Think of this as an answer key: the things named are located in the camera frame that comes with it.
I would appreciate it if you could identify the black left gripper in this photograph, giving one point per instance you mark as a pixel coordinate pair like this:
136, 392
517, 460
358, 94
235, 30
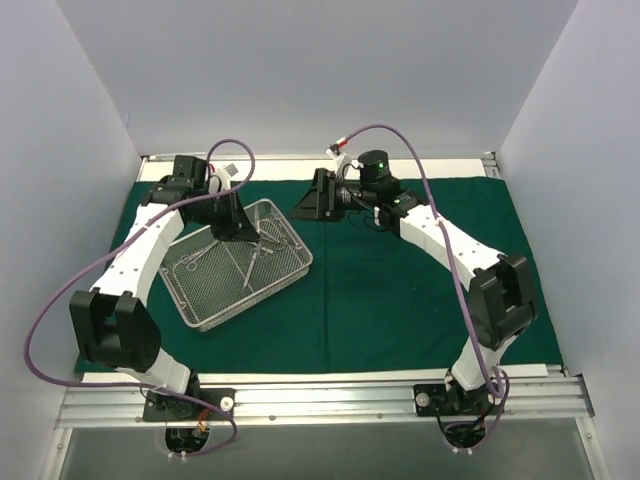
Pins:
235, 213

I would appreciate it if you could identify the steel surgical scissors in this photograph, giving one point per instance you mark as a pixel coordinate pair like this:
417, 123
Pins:
191, 261

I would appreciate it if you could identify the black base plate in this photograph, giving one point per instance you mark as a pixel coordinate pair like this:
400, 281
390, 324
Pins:
449, 398
213, 404

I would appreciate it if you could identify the steel tweezers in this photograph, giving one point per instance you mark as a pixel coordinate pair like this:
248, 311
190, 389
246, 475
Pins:
268, 242

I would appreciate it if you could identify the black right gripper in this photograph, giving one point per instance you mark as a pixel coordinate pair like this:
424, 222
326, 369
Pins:
325, 195

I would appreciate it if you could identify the steel scalpel handle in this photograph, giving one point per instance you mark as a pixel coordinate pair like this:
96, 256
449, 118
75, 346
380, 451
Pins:
250, 269

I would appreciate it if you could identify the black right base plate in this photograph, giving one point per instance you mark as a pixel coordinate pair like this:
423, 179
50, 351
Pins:
449, 398

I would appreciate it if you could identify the steel forceps clamp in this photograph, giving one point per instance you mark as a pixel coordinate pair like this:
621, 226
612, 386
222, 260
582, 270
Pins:
262, 254

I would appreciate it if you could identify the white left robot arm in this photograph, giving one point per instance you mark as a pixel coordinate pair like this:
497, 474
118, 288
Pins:
112, 324

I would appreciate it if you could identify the aluminium front rail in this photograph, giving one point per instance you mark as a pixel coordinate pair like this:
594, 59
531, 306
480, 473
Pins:
284, 400

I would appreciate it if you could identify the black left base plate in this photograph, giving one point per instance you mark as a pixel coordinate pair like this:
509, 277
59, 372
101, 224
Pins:
213, 404

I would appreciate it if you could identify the steel mesh instrument tray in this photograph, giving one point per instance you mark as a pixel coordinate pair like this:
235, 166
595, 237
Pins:
214, 293

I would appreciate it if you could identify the green surgical drape cloth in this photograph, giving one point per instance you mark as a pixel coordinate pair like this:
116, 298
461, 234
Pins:
370, 301

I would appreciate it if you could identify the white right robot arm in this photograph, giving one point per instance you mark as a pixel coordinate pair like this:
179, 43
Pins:
496, 292

